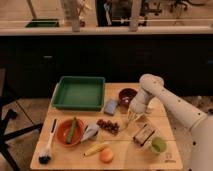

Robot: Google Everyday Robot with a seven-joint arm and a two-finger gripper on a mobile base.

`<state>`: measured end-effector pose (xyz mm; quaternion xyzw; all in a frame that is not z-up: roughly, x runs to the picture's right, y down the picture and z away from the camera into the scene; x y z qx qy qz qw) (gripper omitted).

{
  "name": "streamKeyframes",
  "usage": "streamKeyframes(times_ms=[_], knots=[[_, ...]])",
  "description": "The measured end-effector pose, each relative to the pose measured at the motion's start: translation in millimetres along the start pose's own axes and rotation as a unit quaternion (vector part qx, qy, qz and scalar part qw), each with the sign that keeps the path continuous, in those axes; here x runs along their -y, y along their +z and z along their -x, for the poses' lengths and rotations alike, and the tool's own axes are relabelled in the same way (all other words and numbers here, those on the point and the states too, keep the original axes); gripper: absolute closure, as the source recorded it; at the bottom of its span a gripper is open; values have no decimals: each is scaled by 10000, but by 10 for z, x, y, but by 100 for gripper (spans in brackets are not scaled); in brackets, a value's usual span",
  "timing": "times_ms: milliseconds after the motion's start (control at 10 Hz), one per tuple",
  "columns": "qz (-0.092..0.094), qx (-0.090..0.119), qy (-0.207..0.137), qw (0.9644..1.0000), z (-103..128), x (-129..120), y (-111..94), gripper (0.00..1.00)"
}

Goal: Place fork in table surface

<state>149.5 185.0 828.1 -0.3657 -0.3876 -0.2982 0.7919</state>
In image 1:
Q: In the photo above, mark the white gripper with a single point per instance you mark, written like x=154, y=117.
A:
x=138, y=108

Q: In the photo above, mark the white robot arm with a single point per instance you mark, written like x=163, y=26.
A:
x=197, y=122

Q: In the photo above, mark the dark red bowl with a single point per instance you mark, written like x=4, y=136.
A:
x=126, y=95

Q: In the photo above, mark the purple grapes bunch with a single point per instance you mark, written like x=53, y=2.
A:
x=109, y=126

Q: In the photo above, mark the blue sponge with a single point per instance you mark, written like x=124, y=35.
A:
x=110, y=107

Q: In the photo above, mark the green cup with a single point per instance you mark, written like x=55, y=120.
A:
x=158, y=145

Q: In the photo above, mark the yellow corn cob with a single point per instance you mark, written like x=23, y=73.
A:
x=95, y=148

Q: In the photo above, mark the orange fruit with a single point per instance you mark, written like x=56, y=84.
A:
x=106, y=155

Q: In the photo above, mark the green plastic tray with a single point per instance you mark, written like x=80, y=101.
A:
x=79, y=93

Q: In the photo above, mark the green cucumber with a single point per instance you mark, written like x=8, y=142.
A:
x=71, y=131

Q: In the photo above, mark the orange plate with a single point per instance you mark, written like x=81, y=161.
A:
x=63, y=130

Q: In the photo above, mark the dark counter cabinet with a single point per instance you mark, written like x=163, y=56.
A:
x=34, y=64

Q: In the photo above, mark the black chair base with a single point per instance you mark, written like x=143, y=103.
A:
x=4, y=137

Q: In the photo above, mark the green bin in background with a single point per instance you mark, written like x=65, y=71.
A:
x=43, y=23

